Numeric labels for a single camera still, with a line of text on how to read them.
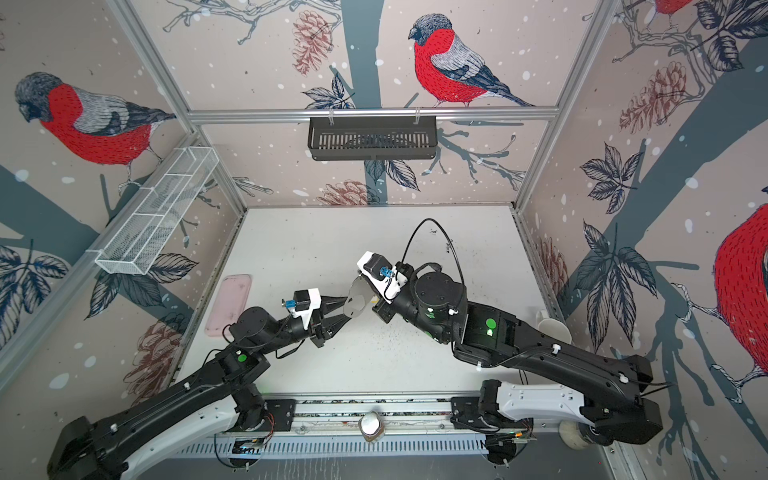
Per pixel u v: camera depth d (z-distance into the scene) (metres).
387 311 0.52
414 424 0.73
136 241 0.71
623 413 0.38
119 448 0.43
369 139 1.07
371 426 0.64
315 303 0.55
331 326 0.60
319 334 0.60
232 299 0.95
